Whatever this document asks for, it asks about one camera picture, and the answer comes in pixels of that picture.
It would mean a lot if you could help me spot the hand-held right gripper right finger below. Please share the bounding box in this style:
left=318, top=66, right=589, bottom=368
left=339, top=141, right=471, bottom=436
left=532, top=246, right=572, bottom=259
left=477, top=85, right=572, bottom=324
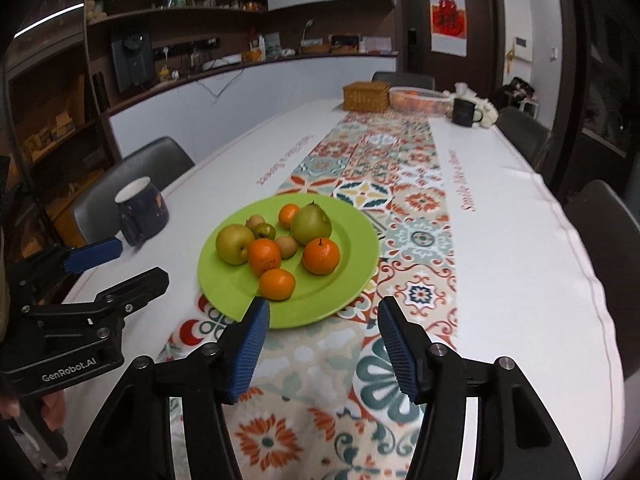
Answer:
left=377, top=297, right=583, bottom=480

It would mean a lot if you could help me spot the wooden shelf unit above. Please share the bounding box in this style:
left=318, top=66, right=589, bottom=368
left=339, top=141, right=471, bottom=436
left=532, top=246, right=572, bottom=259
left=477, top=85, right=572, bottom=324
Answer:
left=0, top=0, right=121, bottom=241

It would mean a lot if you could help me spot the white lower cabinet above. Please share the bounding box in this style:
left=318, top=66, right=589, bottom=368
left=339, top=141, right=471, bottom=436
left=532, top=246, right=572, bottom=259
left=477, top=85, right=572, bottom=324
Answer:
left=107, top=52, right=401, bottom=166

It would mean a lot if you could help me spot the red and white door poster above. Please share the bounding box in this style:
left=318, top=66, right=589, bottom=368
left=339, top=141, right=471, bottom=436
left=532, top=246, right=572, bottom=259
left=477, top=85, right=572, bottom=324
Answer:
left=429, top=0, right=468, bottom=56

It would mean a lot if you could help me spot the large orange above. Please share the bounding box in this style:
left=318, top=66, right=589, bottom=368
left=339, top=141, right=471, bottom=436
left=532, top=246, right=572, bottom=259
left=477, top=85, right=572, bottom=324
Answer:
left=247, top=238, right=282, bottom=277

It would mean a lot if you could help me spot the patterned table runner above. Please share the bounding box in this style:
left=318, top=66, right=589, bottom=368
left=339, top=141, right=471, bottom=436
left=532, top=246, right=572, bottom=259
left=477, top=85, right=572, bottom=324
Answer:
left=157, top=110, right=458, bottom=480

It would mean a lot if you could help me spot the round yellow-green pear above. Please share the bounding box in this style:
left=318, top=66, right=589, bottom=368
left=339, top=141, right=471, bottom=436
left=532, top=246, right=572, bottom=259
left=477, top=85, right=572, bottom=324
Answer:
left=215, top=225, right=251, bottom=266

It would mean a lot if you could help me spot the dark blue mug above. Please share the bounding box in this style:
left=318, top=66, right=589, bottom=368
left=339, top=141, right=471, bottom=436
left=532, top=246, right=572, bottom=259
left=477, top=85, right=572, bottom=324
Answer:
left=115, top=176, right=170, bottom=247

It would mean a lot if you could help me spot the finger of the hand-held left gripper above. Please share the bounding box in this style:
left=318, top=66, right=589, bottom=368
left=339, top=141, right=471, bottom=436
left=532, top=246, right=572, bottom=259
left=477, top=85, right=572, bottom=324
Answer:
left=7, top=238, right=123, bottom=291
left=22, top=266, right=171, bottom=333

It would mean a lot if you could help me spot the green plate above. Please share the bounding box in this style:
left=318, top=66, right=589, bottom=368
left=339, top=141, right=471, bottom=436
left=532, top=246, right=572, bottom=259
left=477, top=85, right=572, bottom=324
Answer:
left=197, top=193, right=381, bottom=330

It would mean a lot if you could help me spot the dark brown door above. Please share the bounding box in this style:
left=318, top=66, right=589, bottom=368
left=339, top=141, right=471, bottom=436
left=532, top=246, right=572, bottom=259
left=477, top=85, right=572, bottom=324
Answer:
left=397, top=0, right=506, bottom=101

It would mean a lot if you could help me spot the white crumpled cloth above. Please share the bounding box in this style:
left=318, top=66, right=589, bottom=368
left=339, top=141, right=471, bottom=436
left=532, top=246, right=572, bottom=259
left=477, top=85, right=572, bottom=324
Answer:
left=454, top=82, right=499, bottom=128

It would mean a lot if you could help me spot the dark bag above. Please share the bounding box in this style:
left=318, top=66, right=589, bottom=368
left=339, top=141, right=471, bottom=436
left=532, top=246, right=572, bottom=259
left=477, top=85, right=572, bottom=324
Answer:
left=502, top=76, right=538, bottom=106

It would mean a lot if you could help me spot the person's left hand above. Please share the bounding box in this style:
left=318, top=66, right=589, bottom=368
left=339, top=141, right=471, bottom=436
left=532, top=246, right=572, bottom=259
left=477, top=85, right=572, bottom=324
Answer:
left=0, top=391, right=67, bottom=431

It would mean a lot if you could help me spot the pile of oranges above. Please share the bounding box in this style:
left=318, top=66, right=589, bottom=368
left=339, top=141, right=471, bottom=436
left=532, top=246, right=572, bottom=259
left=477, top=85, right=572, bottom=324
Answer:
left=400, top=91, right=436, bottom=110

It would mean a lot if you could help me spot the black appliance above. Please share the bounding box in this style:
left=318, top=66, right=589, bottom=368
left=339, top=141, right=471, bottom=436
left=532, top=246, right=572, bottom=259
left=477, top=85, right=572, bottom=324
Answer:
left=111, top=35, right=156, bottom=92

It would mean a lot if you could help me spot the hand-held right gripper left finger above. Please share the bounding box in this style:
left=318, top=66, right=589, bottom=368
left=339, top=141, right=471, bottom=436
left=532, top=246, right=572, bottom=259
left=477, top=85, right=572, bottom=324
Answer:
left=66, top=297, right=272, bottom=480

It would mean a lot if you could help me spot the black mug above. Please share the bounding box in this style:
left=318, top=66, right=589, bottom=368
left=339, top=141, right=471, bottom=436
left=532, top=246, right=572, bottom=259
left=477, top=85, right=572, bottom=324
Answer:
left=451, top=98, right=485, bottom=127

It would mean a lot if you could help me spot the green pear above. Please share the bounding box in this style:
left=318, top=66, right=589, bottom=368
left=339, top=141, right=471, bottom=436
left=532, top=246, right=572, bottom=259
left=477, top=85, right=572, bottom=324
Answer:
left=290, top=201, right=333, bottom=247

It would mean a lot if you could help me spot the grey chair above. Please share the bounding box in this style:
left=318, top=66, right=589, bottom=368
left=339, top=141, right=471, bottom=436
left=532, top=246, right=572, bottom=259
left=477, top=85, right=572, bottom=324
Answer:
left=565, top=179, right=640, bottom=321
left=371, top=71, right=436, bottom=92
left=492, top=106, right=551, bottom=171
left=74, top=136, right=196, bottom=246

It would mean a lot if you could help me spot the wicker basket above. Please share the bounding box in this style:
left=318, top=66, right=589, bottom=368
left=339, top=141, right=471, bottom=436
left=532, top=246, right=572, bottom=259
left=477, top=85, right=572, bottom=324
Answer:
left=342, top=81, right=391, bottom=112

